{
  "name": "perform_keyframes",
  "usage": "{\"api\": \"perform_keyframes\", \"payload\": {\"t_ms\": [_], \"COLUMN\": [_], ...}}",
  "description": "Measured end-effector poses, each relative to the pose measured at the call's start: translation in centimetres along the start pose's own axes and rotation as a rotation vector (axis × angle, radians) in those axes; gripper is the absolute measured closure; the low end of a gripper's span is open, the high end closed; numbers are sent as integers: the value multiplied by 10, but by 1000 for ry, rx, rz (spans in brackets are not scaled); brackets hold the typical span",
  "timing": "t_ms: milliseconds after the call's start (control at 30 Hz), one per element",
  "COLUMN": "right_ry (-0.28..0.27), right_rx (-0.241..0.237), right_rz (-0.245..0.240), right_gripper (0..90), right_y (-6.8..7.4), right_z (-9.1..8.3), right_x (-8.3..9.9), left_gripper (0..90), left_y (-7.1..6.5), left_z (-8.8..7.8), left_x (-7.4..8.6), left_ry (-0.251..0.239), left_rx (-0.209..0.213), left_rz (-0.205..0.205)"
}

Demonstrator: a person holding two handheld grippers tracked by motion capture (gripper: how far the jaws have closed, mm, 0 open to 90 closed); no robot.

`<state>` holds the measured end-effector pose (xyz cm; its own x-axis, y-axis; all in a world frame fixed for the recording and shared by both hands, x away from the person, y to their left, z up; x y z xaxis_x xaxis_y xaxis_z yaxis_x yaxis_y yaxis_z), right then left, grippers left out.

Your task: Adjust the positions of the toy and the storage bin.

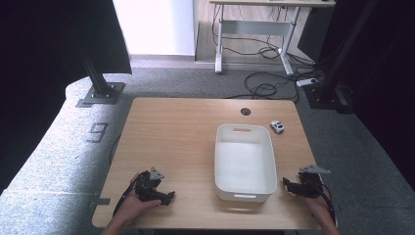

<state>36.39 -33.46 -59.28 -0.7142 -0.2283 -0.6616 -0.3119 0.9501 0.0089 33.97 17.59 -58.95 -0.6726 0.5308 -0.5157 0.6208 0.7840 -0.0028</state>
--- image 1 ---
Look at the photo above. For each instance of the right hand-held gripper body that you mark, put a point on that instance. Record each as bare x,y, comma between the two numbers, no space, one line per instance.
310,184

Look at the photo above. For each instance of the white plastic bin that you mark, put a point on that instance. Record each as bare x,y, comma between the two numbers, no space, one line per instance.
244,163

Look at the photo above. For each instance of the black curtain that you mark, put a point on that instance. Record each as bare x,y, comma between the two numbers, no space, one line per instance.
388,81
39,65

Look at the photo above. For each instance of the white-framed desk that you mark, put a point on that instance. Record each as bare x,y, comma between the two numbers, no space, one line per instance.
257,27

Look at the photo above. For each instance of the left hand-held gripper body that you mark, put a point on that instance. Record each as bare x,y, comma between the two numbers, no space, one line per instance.
147,187

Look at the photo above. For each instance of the white power strip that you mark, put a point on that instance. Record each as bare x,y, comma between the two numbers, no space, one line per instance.
306,82

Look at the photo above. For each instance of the white toy police car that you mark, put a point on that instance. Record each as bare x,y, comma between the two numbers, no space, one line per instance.
277,126

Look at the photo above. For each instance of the person's left hand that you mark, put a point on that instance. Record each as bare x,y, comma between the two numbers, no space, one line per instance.
133,207

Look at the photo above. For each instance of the black metal stand, grey base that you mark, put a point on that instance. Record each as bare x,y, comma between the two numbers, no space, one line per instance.
101,93

